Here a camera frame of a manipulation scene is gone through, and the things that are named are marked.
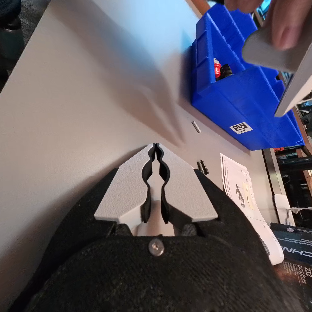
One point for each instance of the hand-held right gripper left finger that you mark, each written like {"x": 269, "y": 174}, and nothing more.
{"x": 121, "y": 195}

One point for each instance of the black toy tyre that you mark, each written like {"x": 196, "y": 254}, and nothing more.
{"x": 225, "y": 70}

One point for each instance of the dark shelf rack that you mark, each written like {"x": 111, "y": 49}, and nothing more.
{"x": 270, "y": 170}

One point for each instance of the red toy wheel hub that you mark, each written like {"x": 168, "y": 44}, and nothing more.
{"x": 217, "y": 70}

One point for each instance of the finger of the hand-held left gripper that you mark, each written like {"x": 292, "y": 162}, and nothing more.
{"x": 297, "y": 95}

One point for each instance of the small grey toy axle pin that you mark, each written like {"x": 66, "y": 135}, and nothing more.
{"x": 196, "y": 127}

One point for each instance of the dark printed toy box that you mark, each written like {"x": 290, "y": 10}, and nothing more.
{"x": 297, "y": 243}

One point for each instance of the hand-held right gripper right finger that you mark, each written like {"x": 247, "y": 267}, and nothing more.
{"x": 187, "y": 195}

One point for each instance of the grey desk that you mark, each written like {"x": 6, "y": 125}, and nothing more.
{"x": 73, "y": 97}

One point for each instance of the small black toy connector pin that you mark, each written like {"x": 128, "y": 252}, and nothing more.
{"x": 202, "y": 166}

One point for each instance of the dark container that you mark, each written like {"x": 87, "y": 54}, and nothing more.
{"x": 9, "y": 39}

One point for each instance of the person's left hand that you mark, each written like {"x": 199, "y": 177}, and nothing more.
{"x": 285, "y": 24}

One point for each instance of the white plastic device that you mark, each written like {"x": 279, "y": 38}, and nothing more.
{"x": 281, "y": 207}

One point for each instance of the white instruction booklet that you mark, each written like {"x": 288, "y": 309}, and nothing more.
{"x": 234, "y": 175}

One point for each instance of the blue plastic parts bin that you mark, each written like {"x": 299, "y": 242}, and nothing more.
{"x": 231, "y": 104}

